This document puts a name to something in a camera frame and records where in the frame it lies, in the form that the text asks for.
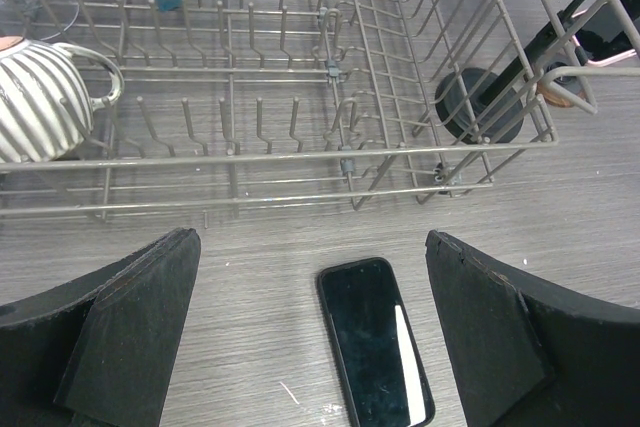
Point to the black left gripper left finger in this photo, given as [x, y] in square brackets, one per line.
[100, 349]

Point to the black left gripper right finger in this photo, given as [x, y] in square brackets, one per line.
[527, 352]

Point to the black phone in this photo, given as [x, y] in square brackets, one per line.
[381, 374]

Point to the black front phone stand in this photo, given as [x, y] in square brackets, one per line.
[477, 105]

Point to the wooden round phone stand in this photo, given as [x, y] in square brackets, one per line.
[570, 83]

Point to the pink case phone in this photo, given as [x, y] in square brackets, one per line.
[602, 41]

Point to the striped white mug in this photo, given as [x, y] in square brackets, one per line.
[46, 108]

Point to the grey wire dish rack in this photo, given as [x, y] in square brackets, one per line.
[275, 103]

